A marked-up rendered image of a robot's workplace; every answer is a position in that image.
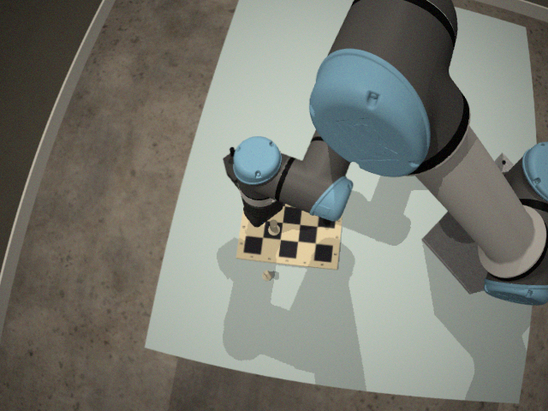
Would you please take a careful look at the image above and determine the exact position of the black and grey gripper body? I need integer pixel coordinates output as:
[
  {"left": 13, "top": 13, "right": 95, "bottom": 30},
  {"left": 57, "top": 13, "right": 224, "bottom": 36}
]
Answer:
[{"left": 223, "top": 147, "right": 283, "bottom": 228}]

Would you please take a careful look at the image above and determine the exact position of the white chess king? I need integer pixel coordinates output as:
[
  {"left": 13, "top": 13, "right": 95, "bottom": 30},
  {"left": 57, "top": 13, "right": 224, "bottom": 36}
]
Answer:
[{"left": 268, "top": 220, "right": 280, "bottom": 235}]

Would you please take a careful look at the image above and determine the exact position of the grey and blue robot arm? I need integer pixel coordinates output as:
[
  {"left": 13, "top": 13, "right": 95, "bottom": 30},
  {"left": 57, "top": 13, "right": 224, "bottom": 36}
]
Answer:
[{"left": 234, "top": 0, "right": 548, "bottom": 306}]

